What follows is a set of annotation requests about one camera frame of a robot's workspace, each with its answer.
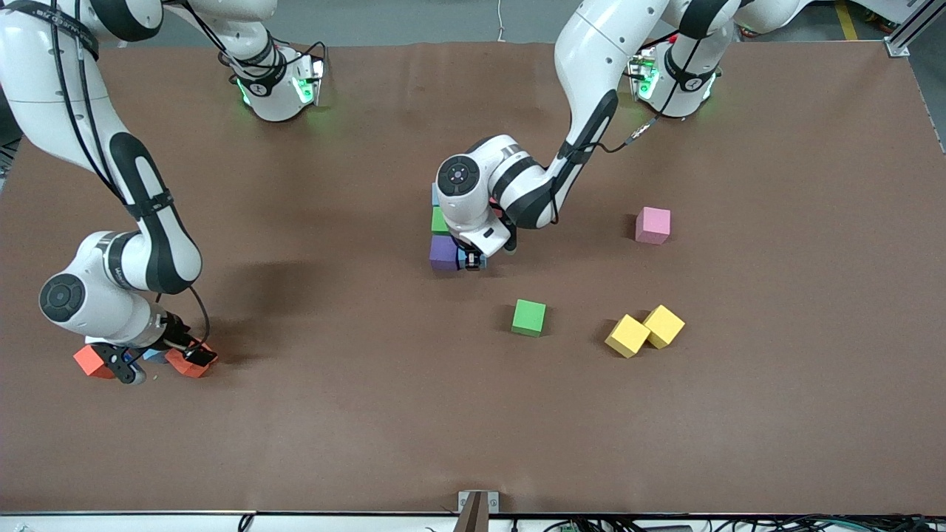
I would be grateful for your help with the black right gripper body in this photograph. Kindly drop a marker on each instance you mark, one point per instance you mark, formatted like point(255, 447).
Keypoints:
point(177, 337)

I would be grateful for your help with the orange foam block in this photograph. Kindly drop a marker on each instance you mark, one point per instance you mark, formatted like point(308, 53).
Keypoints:
point(90, 360)
point(185, 368)

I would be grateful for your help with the purple foam block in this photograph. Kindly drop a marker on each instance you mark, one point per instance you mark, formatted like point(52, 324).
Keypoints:
point(442, 253)

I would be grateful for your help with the green foam block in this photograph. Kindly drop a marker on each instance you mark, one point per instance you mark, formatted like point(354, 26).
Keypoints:
point(529, 318)
point(439, 222)

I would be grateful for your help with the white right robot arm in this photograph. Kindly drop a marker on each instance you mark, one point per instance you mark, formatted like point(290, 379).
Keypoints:
point(44, 89)

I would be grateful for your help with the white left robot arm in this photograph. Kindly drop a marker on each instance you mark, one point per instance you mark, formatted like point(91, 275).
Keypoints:
point(591, 59)

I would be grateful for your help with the brown table mat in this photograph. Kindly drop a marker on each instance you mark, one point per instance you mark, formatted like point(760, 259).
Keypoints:
point(473, 414)

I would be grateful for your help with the yellow foam block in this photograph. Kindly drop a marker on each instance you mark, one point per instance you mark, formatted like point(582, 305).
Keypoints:
point(627, 336)
point(663, 326)

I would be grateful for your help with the pink foam block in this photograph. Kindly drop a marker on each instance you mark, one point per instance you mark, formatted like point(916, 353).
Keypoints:
point(653, 225)

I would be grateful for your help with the yellow floor tape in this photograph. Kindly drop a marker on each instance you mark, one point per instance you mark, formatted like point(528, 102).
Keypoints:
point(846, 18)

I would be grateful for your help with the white background machine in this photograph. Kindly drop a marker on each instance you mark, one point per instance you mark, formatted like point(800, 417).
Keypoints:
point(887, 7)

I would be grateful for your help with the metal table bracket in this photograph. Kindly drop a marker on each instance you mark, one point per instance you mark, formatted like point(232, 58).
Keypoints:
point(464, 502)

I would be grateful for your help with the aluminium frame post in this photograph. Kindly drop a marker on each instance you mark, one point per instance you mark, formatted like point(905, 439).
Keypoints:
point(899, 47)

